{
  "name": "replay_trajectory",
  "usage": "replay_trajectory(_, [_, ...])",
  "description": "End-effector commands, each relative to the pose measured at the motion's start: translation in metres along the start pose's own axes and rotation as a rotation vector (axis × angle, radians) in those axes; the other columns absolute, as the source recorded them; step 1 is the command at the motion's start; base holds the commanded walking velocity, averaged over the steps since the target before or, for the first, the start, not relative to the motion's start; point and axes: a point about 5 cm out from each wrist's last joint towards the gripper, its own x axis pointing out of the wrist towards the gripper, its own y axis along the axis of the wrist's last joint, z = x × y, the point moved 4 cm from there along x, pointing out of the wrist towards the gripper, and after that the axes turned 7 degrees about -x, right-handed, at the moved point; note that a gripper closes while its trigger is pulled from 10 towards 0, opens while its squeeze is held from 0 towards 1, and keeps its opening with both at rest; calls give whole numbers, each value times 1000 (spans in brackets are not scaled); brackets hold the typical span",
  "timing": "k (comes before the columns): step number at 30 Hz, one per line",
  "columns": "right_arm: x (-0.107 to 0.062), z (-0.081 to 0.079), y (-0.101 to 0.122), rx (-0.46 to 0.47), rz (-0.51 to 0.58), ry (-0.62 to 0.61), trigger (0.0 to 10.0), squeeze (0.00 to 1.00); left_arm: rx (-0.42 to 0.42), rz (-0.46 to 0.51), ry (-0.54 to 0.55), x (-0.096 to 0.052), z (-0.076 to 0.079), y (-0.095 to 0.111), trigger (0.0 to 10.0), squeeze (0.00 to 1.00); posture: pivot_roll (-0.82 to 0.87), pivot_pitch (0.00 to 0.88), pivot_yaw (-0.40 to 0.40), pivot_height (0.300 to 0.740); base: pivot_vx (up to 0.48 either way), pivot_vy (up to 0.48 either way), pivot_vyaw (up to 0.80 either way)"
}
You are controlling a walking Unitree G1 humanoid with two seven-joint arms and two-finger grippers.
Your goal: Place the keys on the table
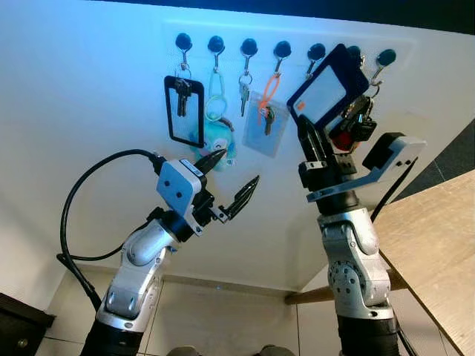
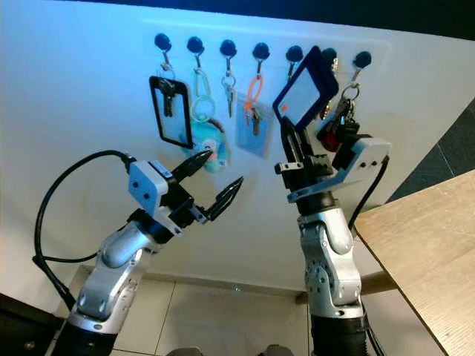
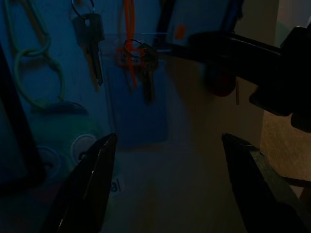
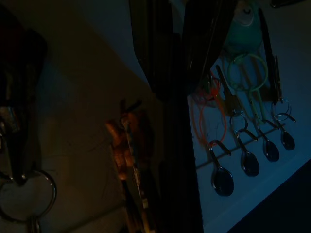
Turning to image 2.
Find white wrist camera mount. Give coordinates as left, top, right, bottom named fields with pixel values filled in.
left=128, top=159, right=183, bottom=237
left=288, top=136, right=392, bottom=203

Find light wooden table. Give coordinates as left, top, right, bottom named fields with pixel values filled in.
left=293, top=169, right=475, bottom=356

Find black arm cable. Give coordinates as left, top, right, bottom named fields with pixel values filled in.
left=347, top=157, right=390, bottom=229
left=33, top=150, right=138, bottom=312

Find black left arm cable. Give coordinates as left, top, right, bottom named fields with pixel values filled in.
left=33, top=150, right=138, bottom=312

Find grey right robot foot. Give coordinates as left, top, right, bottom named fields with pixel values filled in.
left=256, top=345, right=294, bottom=356

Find dark blue badge holder keys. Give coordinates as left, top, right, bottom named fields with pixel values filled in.
left=272, top=46, right=341, bottom=128

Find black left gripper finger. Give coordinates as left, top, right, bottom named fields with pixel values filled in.
left=206, top=177, right=244, bottom=222
left=174, top=148, right=214, bottom=179

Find silver keys on ring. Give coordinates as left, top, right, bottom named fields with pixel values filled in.
left=223, top=73, right=238, bottom=118

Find clear card holder orange loop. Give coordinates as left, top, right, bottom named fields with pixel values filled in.
left=236, top=74, right=275, bottom=158

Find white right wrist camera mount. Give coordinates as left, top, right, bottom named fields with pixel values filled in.
left=288, top=136, right=392, bottom=203

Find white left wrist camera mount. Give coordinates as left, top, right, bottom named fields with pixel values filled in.
left=128, top=159, right=183, bottom=237

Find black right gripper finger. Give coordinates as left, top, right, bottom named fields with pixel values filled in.
left=278, top=117, right=302, bottom=165
left=292, top=126, right=314, bottom=161

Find black badge holder with keys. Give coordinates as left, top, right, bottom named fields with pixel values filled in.
left=149, top=65, right=194, bottom=149

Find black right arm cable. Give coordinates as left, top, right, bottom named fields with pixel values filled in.
left=347, top=157, right=390, bottom=229

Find teal plush green carabiner keychain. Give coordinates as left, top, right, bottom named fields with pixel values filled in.
left=189, top=68, right=229, bottom=174

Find red black key bunch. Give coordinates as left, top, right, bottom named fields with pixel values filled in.
left=315, top=83, right=363, bottom=153

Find dark floor rug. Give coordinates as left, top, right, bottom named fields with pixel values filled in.
left=386, top=96, right=475, bottom=202

